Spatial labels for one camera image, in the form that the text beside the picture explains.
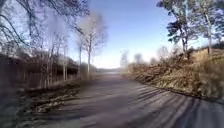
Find dry grass embankment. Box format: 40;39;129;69
122;46;224;101

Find group of pine trees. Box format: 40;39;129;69
156;0;224;56

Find dark hedge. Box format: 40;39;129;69
0;53;98;93

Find distant bare trees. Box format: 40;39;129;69
119;46;171;68

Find leaf-strewn dirt verge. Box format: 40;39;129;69
0;77;98;128

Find row of bare trees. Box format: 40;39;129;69
0;0;108;89

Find grey asphalt road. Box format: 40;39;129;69
36;71;224;128

